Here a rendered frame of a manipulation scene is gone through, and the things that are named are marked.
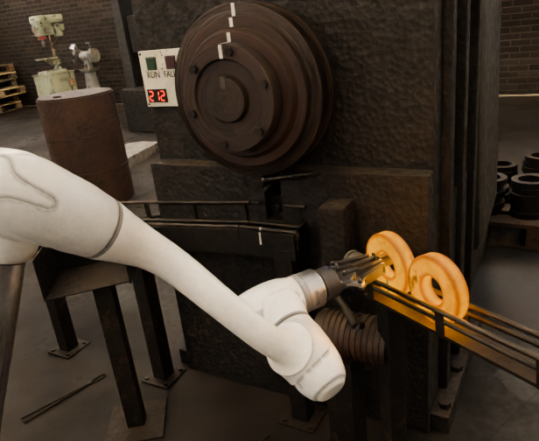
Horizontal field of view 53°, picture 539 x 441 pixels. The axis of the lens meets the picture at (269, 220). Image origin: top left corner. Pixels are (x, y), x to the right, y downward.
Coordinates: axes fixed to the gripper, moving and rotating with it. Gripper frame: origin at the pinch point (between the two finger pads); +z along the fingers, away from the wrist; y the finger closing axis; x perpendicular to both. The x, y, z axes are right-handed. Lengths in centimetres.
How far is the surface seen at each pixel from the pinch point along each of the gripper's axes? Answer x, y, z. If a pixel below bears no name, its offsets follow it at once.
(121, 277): -10, -62, -55
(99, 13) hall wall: 83, -930, 117
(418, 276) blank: 0.1, 11.7, -1.4
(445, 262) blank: 5.6, 18.4, 0.2
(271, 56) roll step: 48, -32, -8
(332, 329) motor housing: -22.2, -12.2, -11.6
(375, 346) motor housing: -24.5, -1.8, -5.2
